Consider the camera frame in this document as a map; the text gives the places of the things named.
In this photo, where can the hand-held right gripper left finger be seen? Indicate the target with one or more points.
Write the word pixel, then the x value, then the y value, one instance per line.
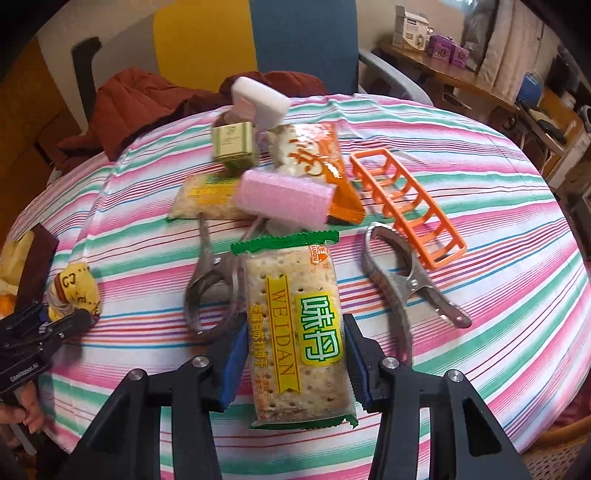
pixel 233 369

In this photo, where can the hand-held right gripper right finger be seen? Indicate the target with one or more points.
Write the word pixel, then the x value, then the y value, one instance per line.
pixel 360 374

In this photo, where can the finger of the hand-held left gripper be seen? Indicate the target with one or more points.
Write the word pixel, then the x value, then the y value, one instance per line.
pixel 69 325
pixel 34 314

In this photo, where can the orange fruit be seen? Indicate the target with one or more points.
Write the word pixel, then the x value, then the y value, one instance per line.
pixel 5 305

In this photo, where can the yellow sock toy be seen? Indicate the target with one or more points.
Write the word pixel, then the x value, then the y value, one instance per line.
pixel 76 286

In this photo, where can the green-edged cracker packet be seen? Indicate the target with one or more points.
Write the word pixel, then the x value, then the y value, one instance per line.
pixel 203 198
pixel 295 323

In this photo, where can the metal clamp tool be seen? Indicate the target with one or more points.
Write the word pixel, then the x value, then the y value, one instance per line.
pixel 415 281

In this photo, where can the orange plastic rack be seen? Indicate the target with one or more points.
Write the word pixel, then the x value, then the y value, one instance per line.
pixel 445 253

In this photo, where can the pink hair roller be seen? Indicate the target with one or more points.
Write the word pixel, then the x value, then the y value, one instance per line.
pixel 286 198

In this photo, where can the person's left hand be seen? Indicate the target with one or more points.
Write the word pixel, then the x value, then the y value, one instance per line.
pixel 27 408

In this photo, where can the metal tongs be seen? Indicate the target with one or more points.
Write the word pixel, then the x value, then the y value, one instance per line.
pixel 207 272

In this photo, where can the orange snack packet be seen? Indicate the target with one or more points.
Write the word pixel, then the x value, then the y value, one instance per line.
pixel 337 184

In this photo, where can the wicker chair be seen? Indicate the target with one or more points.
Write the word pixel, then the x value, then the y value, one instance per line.
pixel 554 445

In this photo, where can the small green box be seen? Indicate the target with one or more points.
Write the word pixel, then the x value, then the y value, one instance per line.
pixel 233 145

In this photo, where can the striped tablecloth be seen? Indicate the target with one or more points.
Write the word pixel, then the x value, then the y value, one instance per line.
pixel 485 184

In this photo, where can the red-brown padded jacket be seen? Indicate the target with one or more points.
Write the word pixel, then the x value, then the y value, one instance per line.
pixel 138 106

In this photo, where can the white rectangular block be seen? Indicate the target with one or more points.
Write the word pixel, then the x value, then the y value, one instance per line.
pixel 263 104

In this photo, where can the wooden side desk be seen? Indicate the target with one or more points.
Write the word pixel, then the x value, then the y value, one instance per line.
pixel 461 78

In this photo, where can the purple box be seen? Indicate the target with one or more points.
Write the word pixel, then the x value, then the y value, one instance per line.
pixel 460 56
pixel 441 46

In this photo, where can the blue round container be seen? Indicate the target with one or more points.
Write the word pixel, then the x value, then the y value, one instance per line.
pixel 531 87

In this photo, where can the grey yellow blue chair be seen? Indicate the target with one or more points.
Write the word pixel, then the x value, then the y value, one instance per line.
pixel 300 37

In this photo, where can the white carton with print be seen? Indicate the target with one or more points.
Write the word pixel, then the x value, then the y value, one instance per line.
pixel 413 27

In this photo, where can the grey hanging cloth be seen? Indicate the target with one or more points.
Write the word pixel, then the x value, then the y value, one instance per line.
pixel 498 46

